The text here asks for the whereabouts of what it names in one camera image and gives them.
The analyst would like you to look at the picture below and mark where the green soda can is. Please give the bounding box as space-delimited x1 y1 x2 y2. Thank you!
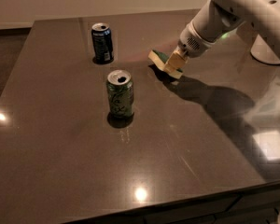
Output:
106 70 134 119

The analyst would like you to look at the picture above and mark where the dark blue soda can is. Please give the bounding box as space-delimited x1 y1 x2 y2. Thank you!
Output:
91 22 114 64

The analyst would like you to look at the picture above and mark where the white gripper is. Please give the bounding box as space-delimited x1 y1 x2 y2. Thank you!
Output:
164 21 213 74

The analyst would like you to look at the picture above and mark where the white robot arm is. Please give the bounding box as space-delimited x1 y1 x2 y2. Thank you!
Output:
164 0 280 74

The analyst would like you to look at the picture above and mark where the green and yellow sponge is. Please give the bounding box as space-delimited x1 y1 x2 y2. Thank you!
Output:
148 49 183 79

